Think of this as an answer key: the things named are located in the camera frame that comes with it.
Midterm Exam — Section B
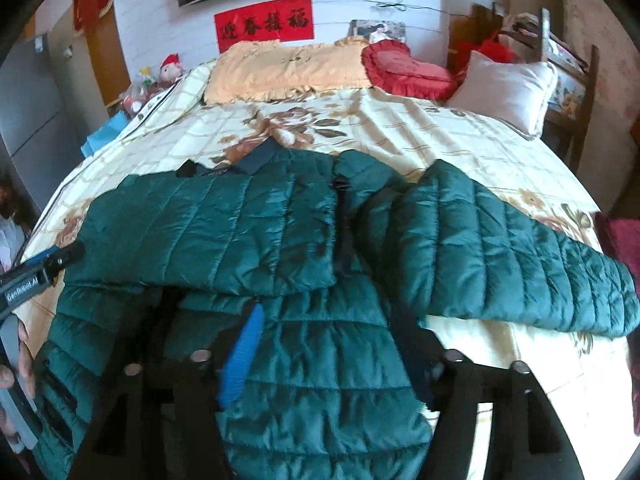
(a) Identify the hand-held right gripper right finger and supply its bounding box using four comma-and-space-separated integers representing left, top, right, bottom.
390, 305, 586, 480

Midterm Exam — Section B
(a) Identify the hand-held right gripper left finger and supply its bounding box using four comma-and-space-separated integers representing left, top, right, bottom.
75, 287, 266, 480

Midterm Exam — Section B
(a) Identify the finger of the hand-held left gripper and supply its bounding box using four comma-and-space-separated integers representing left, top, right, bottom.
12, 241, 86, 273

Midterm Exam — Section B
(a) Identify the green puffer jacket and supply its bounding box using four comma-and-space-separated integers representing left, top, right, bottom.
32, 140, 640, 480

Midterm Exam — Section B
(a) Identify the person's left hand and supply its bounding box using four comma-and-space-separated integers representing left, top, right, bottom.
0, 319, 37, 461

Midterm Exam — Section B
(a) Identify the blue box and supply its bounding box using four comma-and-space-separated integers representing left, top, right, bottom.
80, 112, 131, 158

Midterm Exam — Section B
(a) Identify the grey refrigerator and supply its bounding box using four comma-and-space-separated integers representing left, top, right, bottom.
0, 30, 81, 211

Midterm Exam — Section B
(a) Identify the clutter of bottles and bags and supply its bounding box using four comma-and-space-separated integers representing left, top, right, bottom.
120, 67, 166, 116

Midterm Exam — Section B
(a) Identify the wooden door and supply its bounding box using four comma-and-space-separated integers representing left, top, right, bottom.
85, 10, 132, 106

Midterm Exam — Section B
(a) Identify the plush toy with red hat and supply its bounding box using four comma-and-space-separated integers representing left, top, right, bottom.
159, 54, 185, 83

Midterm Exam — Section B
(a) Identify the dark red cloth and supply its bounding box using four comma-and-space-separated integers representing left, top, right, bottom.
595, 212, 640, 436

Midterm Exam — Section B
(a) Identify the bed with floral cream sheet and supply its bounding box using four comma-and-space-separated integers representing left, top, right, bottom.
22, 57, 640, 480

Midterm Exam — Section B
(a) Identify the red hanging decoration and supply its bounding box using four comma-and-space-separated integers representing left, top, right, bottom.
74, 0, 113, 36

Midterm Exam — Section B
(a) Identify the white pillow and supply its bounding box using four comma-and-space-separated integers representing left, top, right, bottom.
445, 50, 558, 138

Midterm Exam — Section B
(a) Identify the yellow frilled pillow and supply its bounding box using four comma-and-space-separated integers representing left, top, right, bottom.
202, 39, 373, 106

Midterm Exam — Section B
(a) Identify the red heart-shaped pillow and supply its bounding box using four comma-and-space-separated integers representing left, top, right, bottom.
361, 40, 458, 101

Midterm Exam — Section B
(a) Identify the wooden chair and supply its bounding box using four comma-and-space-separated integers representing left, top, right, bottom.
492, 2, 601, 171

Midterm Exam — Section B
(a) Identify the red bag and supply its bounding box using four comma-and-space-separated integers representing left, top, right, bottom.
455, 30, 516, 63

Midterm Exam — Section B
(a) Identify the framed photo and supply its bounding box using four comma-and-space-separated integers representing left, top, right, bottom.
348, 19, 407, 45

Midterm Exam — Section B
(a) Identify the red wall banner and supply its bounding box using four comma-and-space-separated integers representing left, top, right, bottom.
214, 0, 315, 53

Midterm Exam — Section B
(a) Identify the black wall cable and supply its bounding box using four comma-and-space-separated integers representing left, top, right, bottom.
370, 0, 481, 17

